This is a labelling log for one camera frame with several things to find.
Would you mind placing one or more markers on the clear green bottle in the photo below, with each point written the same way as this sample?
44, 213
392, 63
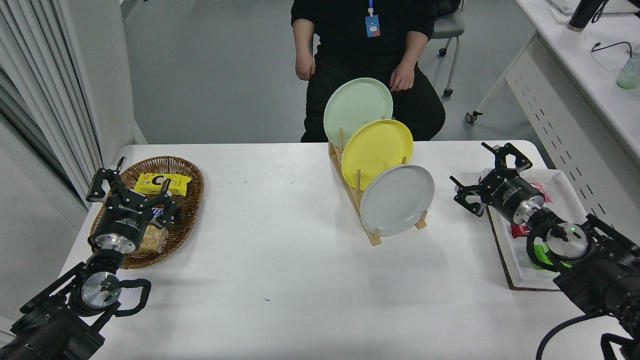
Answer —
629, 75

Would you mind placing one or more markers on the green snack packet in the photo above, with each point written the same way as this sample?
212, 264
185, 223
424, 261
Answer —
540, 252

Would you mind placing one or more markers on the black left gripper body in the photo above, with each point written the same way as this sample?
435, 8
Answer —
122, 220

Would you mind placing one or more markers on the pale green plate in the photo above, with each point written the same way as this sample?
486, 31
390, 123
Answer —
355, 105

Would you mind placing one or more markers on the blue white snack bar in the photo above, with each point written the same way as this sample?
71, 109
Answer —
159, 214

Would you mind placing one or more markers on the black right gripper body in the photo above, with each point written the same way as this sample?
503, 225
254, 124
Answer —
507, 192

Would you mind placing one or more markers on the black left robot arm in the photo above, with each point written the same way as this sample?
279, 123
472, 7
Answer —
50, 330

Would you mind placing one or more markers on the dark red snack bar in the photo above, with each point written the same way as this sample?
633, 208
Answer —
519, 230

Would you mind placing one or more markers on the person's right hand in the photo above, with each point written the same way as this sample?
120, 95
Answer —
305, 67

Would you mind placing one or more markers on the white flat box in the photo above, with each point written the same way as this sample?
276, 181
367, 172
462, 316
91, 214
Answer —
620, 6

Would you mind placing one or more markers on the black bottle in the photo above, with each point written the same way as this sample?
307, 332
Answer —
582, 12

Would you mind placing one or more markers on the blue id badge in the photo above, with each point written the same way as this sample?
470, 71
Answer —
372, 26

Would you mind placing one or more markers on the person's right forearm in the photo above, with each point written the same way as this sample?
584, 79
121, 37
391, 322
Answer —
303, 37

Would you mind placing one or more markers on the person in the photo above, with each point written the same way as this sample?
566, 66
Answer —
350, 55

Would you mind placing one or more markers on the pink snack packet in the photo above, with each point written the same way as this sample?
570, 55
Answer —
545, 192

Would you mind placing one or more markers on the grey plate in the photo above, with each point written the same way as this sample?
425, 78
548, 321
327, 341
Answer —
395, 200

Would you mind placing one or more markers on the brown wicker basket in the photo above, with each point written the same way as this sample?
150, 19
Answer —
185, 220

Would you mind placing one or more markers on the yellow snack packet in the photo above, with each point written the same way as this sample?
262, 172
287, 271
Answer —
147, 185

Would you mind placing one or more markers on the clear biscuit packet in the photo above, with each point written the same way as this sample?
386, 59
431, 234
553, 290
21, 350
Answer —
152, 240

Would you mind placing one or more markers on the grey office chair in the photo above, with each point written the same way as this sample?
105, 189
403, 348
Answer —
447, 27

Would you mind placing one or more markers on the white vertical blinds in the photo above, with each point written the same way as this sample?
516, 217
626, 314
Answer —
30, 75

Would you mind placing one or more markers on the white side desk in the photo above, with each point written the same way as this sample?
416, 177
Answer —
575, 65

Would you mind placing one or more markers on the white tray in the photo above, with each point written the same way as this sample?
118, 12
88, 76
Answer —
567, 200

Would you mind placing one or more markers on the wooden plate rack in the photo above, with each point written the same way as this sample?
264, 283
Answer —
374, 239

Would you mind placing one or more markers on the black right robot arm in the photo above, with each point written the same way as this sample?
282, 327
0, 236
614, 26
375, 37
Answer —
600, 280

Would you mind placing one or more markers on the yellow plate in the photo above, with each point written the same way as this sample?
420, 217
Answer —
375, 150

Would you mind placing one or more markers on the person's left hand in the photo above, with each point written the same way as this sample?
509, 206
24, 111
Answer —
402, 77

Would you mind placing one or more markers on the person's left forearm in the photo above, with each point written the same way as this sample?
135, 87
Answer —
415, 47

